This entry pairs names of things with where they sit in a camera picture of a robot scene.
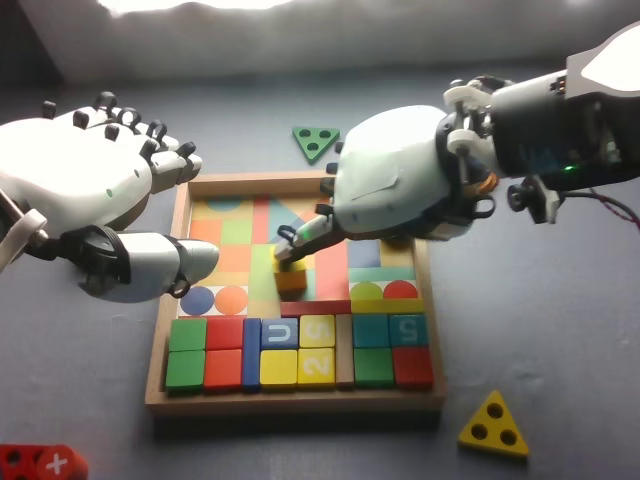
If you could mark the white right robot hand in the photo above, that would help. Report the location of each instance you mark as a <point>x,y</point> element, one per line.
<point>390,170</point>

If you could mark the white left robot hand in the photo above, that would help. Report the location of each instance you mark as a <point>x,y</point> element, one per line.
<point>75,170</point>

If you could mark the yellow cube block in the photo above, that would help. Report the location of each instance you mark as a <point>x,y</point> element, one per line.
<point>291,279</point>

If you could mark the green triangle with three holes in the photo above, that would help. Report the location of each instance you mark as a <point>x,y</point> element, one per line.
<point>314,138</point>

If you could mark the white fabric backdrop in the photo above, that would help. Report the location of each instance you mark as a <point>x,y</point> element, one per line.
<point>320,40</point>

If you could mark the grey table cloth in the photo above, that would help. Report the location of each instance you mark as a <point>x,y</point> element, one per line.
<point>525,325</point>

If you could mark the wooden puzzle tray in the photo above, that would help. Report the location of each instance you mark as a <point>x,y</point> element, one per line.
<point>300,402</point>

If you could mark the yellow triangle with three holes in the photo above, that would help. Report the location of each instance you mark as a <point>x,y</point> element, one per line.
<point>494,424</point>

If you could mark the red cube with white cross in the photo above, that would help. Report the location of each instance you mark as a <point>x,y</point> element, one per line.
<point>75,462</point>

